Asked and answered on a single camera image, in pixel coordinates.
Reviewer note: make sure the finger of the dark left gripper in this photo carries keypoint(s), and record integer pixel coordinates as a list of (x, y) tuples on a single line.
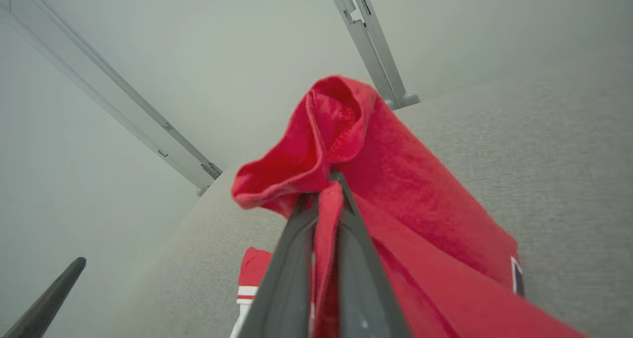
[(44, 303)]

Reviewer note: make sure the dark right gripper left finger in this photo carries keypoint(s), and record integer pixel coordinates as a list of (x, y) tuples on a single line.
[(282, 288)]

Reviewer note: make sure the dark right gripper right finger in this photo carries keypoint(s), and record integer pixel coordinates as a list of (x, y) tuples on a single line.
[(361, 288)]

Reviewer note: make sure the red white basketball jersey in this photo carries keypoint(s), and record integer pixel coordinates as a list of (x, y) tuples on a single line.
[(420, 204)]

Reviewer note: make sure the grey fabric sofa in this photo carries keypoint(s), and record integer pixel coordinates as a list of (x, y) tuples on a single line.
[(544, 179)]

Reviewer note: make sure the grey wall base rail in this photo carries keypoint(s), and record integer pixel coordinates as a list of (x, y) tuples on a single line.
[(109, 95)]

